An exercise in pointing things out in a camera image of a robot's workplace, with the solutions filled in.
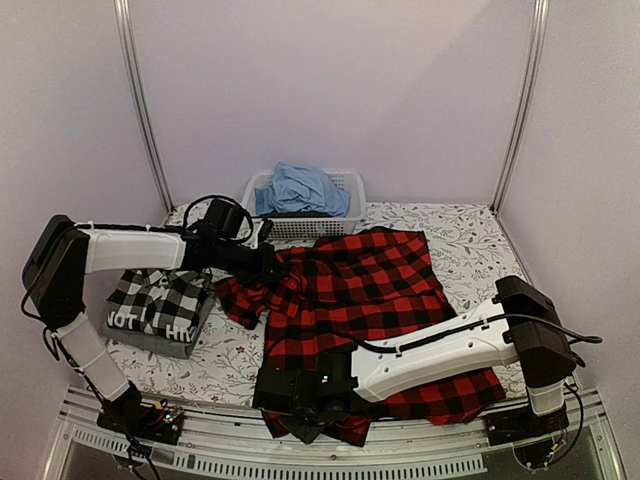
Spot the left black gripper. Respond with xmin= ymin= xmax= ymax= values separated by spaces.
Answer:
xmin=214 ymin=239 xmax=289 ymax=286

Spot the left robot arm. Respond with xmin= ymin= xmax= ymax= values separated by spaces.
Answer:
xmin=20 ymin=214 xmax=282 ymax=353

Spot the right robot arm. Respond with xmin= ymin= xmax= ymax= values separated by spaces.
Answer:
xmin=282 ymin=276 xmax=588 ymax=444

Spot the white plastic basket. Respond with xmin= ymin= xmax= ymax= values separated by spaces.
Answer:
xmin=242 ymin=169 xmax=366 ymax=239

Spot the blue shirt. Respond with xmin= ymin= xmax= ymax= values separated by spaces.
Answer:
xmin=254 ymin=162 xmax=351 ymax=217

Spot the folded black white plaid shirt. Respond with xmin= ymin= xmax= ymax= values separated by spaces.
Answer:
xmin=106 ymin=269 xmax=212 ymax=343

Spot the folded grey shirt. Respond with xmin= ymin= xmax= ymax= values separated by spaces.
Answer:
xmin=102 ymin=292 xmax=215 ymax=359

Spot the floral tablecloth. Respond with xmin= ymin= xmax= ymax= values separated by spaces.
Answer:
xmin=99 ymin=202 xmax=524 ymax=408

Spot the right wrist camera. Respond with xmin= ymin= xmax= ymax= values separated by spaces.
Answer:
xmin=252 ymin=368 xmax=319 ymax=415

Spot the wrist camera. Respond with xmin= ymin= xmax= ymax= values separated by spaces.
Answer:
xmin=252 ymin=368 xmax=319 ymax=415
xmin=199 ymin=195 xmax=274 ymax=248

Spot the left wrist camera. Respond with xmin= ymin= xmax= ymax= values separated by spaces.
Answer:
xmin=199 ymin=195 xmax=274 ymax=248

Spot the aluminium front rail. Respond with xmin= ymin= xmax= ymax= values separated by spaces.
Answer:
xmin=41 ymin=387 xmax=632 ymax=479

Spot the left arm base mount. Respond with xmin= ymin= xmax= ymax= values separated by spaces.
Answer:
xmin=97 ymin=382 xmax=184 ymax=446

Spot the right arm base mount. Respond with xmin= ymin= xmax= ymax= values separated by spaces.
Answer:
xmin=483 ymin=404 xmax=575 ymax=471

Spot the left aluminium post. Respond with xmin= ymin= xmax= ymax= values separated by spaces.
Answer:
xmin=113 ymin=0 xmax=174 ymax=212

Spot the aluminium post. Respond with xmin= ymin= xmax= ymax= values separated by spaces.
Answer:
xmin=491 ymin=0 xmax=550 ymax=216
xmin=113 ymin=0 xmax=174 ymax=212

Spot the right aluminium post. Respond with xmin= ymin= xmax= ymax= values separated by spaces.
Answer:
xmin=491 ymin=0 xmax=550 ymax=216

